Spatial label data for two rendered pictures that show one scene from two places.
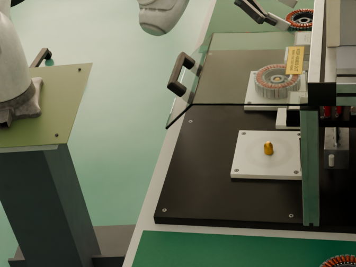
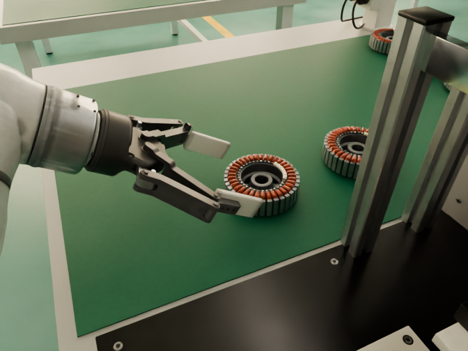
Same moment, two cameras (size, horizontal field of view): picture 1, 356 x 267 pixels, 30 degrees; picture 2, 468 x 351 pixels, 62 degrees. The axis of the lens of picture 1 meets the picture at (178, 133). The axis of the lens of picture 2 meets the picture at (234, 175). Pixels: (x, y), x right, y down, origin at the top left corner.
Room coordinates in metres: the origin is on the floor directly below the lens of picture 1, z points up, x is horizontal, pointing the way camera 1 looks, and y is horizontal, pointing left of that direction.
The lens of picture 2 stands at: (1.35, -0.08, 1.15)
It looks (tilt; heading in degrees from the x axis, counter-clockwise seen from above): 39 degrees down; 319
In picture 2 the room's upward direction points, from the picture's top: straight up
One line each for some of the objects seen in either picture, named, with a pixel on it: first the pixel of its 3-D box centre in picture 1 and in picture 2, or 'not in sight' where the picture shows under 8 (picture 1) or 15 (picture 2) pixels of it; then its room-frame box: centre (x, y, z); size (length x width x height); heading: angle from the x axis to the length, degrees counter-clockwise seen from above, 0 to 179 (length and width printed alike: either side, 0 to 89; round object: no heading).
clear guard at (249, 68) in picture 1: (260, 78); not in sight; (1.02, -0.17, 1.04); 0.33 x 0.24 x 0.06; 72
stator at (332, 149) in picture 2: not in sight; (356, 151); (1.61, -0.59, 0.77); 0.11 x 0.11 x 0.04
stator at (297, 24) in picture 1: (304, 22); (261, 183); (1.66, -0.41, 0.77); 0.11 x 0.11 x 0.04
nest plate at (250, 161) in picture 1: (268, 153); not in sight; (1.11, -0.19, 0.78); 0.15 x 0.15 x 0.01; 72
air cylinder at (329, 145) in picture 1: (336, 148); not in sight; (1.06, -0.33, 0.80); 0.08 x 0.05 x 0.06; 162
